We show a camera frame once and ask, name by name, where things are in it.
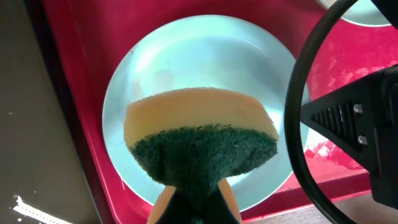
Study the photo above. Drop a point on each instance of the pale green plate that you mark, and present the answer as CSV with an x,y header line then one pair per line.
x,y
364,13

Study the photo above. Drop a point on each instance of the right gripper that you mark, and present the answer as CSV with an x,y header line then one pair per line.
x,y
361,119

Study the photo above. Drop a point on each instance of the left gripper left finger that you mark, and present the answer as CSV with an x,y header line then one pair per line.
x,y
178,211

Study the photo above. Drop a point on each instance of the black plastic tray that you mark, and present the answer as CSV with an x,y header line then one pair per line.
x,y
40,161

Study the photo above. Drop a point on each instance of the light blue plate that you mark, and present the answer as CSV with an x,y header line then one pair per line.
x,y
202,51

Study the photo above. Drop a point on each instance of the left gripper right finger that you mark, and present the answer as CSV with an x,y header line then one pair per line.
x,y
216,210

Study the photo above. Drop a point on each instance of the green yellow sponge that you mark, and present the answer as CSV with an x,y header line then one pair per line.
x,y
191,140

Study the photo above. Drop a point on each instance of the red plastic tray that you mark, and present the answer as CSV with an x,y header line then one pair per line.
x,y
91,37

